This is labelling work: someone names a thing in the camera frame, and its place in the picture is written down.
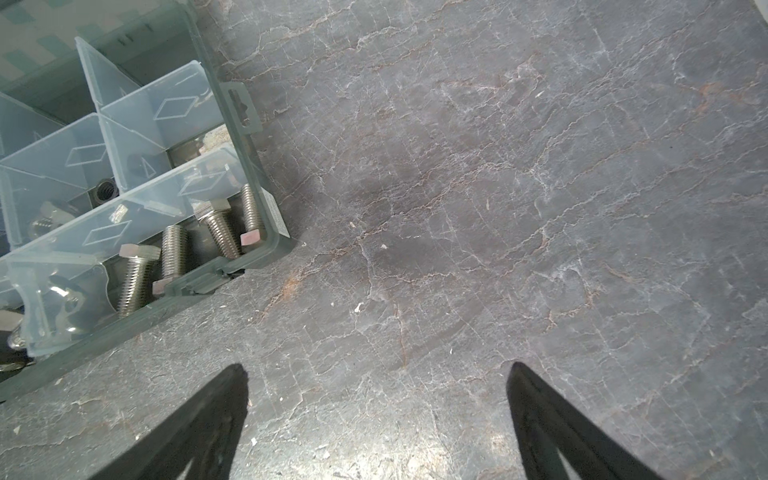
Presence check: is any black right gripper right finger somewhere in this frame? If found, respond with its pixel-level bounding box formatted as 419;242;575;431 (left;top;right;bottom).
506;362;659;479

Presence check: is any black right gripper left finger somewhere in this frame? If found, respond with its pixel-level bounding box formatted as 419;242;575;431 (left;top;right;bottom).
92;363;249;479

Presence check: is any silver wing nut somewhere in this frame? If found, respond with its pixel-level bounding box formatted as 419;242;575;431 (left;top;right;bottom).
45;277;87;335
0;310;27;351

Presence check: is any silver hex bolt short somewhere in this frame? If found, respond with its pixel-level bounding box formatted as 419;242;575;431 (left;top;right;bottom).
152;225;188;297

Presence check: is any dark hex bolt large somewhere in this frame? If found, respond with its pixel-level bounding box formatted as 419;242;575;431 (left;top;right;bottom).
240;183;266;251

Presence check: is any black hex nut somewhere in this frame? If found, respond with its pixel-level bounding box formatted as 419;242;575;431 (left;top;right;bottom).
89;178;120;208

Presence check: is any silver hex nut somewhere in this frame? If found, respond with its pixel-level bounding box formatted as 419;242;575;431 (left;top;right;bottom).
27;201;80;239

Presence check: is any green transparent compartment organizer box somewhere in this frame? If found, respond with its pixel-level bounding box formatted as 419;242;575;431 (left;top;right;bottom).
1;1;295;401

